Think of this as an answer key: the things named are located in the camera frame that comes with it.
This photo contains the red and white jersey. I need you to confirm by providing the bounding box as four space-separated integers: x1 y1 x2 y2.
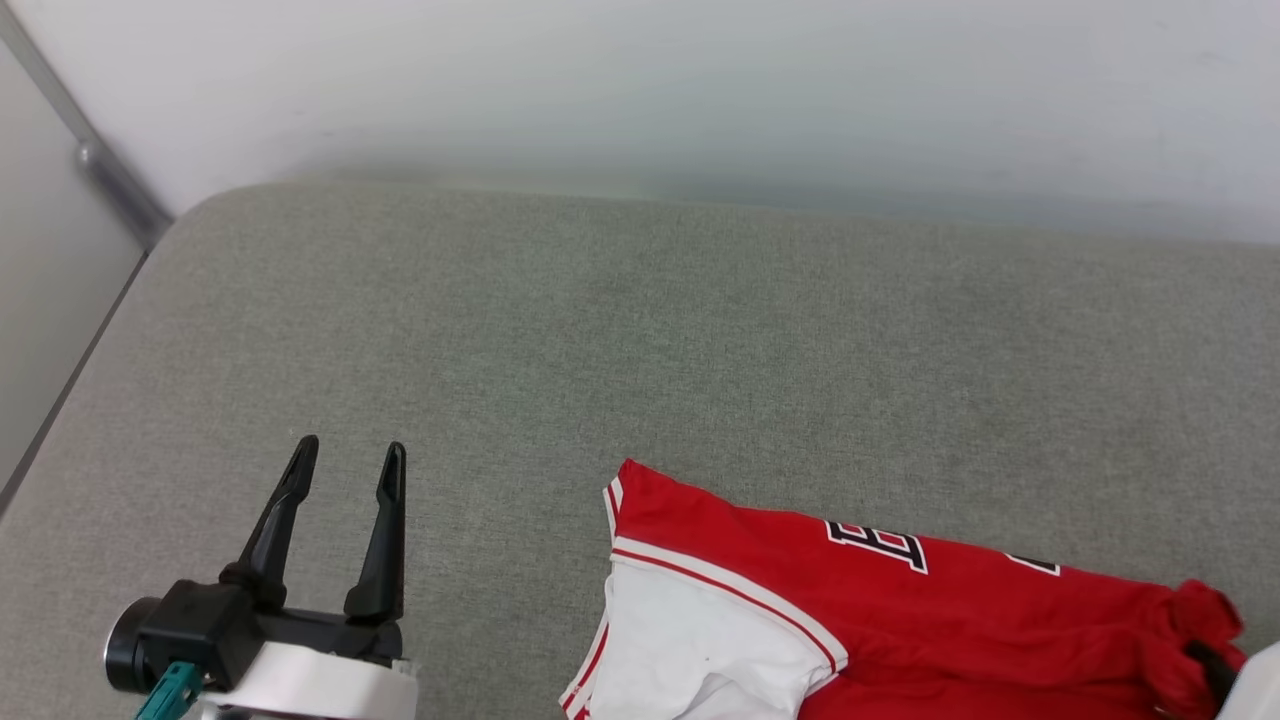
558 458 1249 720

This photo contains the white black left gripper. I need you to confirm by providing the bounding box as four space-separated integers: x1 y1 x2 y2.
200 436 418 720

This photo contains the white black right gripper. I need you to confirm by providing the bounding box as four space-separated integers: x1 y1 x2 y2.
1188 640 1280 720

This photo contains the teal cable connector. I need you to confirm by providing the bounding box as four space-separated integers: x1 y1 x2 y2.
135 660 206 720

